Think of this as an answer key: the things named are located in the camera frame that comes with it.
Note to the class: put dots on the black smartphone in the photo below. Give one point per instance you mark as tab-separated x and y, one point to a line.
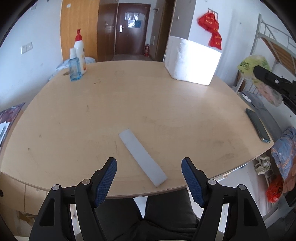
258	125

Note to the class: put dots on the patterned fabric magazine pile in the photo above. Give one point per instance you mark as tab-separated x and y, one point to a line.
9	118

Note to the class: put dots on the dark brown entrance door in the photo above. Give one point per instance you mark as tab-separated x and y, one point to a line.
131	28

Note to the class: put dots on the white foam strip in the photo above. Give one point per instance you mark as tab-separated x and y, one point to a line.
143	158

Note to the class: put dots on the white styrofoam box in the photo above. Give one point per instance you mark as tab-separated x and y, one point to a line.
189	61

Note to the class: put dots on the green tissue packet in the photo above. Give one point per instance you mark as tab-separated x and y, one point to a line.
247	67

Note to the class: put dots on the side room door frame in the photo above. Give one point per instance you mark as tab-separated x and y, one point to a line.
164	30

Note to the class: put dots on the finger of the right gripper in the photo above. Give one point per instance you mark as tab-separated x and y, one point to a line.
266	77

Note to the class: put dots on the red hanging bags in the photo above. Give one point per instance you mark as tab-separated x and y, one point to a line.
209	22

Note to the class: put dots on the white lotion pump bottle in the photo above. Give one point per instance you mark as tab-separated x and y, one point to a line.
79	46

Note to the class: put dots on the red fire extinguisher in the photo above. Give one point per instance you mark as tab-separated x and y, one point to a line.
146	50

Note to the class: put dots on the wall light switch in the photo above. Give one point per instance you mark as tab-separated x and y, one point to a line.
26	47

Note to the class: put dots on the wooden wardrobe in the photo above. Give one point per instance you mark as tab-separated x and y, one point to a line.
96	20

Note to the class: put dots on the blue spray bottle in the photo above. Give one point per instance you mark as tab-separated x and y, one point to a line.
74	66

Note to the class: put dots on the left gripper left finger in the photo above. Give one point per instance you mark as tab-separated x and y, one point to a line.
54	221

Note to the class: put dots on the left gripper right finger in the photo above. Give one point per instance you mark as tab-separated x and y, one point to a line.
244	221

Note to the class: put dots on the metal bunk bed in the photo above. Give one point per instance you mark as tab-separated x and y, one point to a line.
277	90

